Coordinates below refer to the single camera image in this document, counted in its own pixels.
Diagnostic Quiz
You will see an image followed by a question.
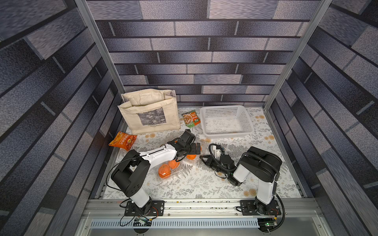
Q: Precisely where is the aluminium front rail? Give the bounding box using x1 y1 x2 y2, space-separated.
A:
81 198 323 219

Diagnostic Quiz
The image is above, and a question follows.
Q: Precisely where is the cream Monet canvas tote bag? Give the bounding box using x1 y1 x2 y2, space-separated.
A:
118 88 181 135

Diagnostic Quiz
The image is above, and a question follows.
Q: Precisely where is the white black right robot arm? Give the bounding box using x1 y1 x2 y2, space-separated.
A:
199 144 282 217

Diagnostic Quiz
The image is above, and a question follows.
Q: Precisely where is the orange fruit one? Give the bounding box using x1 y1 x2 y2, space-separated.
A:
168 160 180 170

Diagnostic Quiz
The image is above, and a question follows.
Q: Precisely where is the orange fruit two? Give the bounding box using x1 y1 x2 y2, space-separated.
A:
158 164 171 179

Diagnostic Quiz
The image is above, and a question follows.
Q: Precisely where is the floral patterned table cloth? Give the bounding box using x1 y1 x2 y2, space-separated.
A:
101 107 301 199

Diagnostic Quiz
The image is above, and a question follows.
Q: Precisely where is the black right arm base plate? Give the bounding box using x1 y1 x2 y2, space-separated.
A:
239 199 282 216

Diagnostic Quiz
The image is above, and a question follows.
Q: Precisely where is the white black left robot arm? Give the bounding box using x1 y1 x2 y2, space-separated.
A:
108 129 201 209

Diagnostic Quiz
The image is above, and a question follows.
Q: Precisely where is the green red snack packet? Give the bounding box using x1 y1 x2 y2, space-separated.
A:
182 110 201 128

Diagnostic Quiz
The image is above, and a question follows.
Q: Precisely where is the orange fruit four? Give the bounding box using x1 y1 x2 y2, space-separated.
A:
186 154 197 160

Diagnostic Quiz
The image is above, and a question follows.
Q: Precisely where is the orange red snack bag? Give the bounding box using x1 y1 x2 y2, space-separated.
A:
109 132 137 151

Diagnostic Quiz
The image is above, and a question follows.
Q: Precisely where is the white plastic perforated basket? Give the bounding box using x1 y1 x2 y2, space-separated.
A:
200 105 255 139

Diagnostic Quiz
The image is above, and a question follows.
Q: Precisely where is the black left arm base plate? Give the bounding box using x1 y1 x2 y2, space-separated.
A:
124 200 165 217

